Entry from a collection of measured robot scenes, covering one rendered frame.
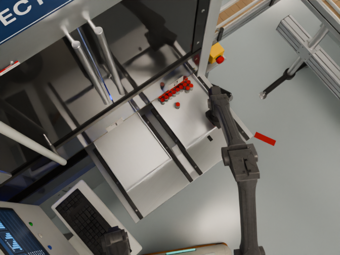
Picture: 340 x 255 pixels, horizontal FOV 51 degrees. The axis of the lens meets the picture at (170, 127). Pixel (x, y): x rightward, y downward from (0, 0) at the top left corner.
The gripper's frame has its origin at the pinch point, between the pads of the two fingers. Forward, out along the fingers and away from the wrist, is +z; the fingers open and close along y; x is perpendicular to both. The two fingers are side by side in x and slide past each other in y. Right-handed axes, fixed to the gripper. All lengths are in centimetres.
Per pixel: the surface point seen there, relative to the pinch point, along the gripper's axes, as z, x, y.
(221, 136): 3.1, 1.5, -5.6
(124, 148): -0.9, 42.7, 16.8
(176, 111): -0.9, 11.6, 17.3
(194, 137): 1.7, 12.6, 1.7
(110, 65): -79, 34, 7
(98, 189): 85, 74, 39
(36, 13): -105, 43, 8
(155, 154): 0.9, 32.3, 6.1
